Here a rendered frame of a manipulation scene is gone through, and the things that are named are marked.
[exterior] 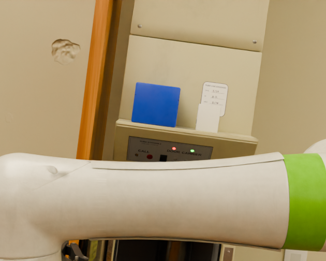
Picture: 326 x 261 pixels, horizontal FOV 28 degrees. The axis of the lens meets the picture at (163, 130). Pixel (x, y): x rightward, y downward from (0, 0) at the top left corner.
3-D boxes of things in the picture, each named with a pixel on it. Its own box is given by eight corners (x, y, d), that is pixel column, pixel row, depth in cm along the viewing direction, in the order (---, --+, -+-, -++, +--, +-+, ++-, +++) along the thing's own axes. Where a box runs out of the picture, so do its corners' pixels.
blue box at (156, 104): (132, 120, 154) (136, 82, 154) (173, 125, 154) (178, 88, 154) (131, 121, 144) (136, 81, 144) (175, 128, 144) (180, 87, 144)
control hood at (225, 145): (112, 159, 155) (117, 118, 155) (246, 176, 156) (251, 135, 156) (109, 164, 144) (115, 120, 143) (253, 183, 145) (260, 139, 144)
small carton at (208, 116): (195, 129, 152) (198, 103, 152) (216, 131, 152) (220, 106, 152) (195, 129, 147) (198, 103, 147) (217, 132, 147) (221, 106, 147)
